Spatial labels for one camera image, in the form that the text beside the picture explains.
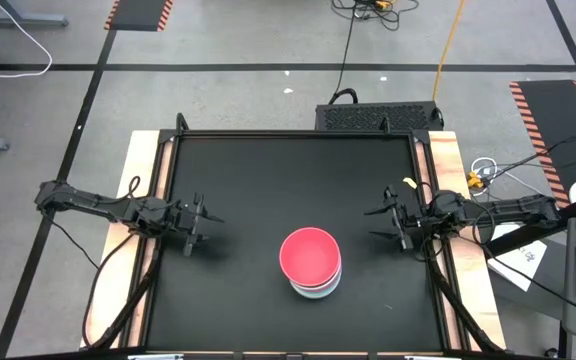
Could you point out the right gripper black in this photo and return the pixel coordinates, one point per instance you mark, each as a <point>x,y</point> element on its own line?
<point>408,212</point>

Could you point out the yellow tape tag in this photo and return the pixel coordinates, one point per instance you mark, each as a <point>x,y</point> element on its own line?
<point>409,182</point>

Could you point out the short hazard-striped black mat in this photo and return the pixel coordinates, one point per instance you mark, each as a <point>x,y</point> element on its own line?
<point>138,12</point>

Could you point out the black diagonal beam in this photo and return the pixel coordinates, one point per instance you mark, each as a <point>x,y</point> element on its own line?
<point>518,239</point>

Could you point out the light wooden base board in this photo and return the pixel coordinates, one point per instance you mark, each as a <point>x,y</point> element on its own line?
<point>443,141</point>

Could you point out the white paper sheet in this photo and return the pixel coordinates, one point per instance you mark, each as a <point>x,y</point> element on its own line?
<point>523,260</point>

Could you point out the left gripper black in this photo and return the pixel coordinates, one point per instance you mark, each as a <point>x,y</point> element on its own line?
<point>184,217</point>

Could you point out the black aluminium table frame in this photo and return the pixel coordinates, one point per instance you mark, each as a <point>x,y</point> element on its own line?
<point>288,133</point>

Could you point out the black computer case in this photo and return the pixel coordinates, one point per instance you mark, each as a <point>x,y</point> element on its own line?
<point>378,117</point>

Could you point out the long hazard-striped black mat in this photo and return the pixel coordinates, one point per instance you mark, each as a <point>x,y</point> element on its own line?
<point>553,115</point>

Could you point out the red bowl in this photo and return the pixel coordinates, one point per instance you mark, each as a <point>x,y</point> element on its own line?
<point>309,255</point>

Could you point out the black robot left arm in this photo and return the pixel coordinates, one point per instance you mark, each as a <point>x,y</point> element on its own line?
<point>93,205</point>

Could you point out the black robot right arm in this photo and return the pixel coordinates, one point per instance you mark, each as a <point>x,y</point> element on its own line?
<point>518,207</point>

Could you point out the silver metal bracket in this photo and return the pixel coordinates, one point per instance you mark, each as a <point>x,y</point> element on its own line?
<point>433,357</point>
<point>155,357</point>

